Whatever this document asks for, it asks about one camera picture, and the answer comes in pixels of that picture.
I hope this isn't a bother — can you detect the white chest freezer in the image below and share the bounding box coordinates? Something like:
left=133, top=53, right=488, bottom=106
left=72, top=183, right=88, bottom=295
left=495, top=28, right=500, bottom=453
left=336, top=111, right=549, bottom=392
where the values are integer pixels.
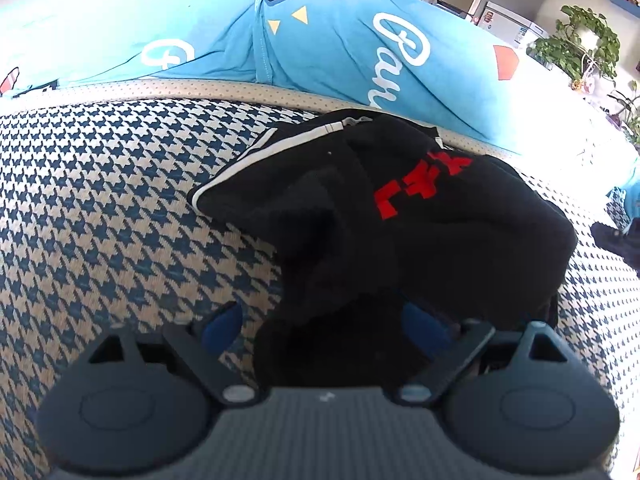
left=475, top=1, right=543, bottom=49

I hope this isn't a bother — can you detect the dark cloth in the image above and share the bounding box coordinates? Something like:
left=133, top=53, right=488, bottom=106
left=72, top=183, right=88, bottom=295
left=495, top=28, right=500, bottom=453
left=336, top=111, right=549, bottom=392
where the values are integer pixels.
left=590, top=220, right=640, bottom=277

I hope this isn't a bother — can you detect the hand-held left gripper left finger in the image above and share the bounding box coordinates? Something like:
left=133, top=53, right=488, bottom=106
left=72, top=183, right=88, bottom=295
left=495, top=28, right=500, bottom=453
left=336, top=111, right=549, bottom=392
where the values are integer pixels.
left=86, top=301, right=265, bottom=407

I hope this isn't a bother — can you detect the houndstooth sofa seat cover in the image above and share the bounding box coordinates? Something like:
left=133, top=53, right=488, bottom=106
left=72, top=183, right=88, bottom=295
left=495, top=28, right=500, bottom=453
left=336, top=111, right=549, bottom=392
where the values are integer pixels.
left=0, top=77, right=640, bottom=480

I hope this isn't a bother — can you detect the large green potted plant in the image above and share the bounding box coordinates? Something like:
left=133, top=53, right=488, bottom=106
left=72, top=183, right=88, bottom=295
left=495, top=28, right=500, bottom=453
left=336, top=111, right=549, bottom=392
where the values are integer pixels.
left=527, top=5, right=621, bottom=93

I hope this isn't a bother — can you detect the blue printed sofa cover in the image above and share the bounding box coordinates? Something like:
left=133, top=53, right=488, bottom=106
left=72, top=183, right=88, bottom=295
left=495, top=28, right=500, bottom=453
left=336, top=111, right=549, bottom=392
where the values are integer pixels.
left=0, top=0, right=640, bottom=201

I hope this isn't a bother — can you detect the black t-shirt with red print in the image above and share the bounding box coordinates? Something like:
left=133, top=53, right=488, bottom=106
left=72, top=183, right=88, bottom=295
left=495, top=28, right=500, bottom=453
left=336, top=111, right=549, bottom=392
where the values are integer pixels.
left=190, top=109, right=580, bottom=391

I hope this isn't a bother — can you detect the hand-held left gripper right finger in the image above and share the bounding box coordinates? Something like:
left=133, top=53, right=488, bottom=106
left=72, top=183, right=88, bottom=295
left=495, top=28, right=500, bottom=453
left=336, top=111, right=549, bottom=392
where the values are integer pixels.
left=397, top=300, right=571, bottom=406

